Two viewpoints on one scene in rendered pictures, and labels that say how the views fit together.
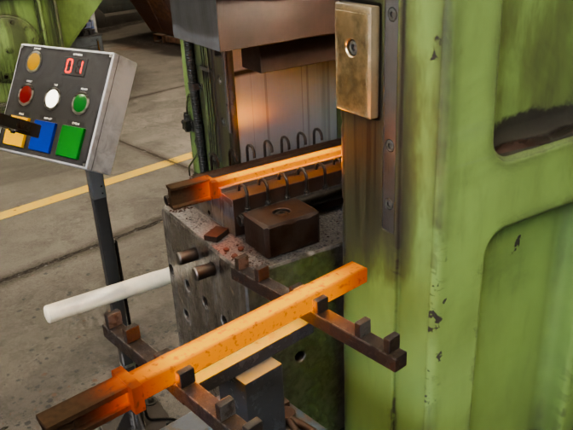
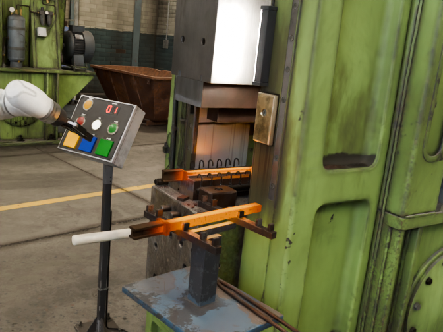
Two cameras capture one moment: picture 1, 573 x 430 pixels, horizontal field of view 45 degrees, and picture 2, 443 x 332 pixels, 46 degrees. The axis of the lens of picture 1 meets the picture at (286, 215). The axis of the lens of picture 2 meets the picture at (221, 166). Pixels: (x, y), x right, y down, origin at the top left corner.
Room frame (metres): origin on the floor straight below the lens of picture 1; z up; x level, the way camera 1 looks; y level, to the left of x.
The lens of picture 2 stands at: (-0.70, 0.13, 1.52)
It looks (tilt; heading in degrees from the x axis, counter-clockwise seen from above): 14 degrees down; 356
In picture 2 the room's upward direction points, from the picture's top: 6 degrees clockwise
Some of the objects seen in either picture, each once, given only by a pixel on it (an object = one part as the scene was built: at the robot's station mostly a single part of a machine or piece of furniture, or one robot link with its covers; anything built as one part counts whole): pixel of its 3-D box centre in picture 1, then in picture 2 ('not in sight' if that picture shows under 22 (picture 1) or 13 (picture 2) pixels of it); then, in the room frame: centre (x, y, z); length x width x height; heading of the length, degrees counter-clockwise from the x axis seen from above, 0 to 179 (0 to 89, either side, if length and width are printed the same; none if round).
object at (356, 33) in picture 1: (356, 60); (265, 118); (1.07, -0.12, 1.27); 0.09 x 0.02 x 0.17; 31
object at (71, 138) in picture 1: (72, 142); (104, 147); (1.56, 0.50, 1.01); 0.07 x 0.05 x 0.07; 56
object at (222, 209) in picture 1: (298, 176); (225, 179); (1.39, -0.03, 0.96); 0.42 x 0.20 x 0.09; 121
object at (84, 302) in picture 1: (131, 287); (120, 234); (1.53, 0.41, 0.62); 0.44 x 0.05 x 0.05; 121
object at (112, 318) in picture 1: (191, 294); (182, 205); (0.80, 0.13, 1.02); 0.23 x 0.06 x 0.02; 130
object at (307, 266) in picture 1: (319, 291); (227, 243); (1.34, -0.07, 0.69); 0.56 x 0.38 x 0.45; 121
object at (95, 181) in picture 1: (112, 280); (105, 234); (1.71, 0.51, 0.54); 0.04 x 0.04 x 1.08; 31
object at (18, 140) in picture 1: (17, 131); (72, 139); (1.67, 0.66, 1.01); 0.07 x 0.05 x 0.07; 56
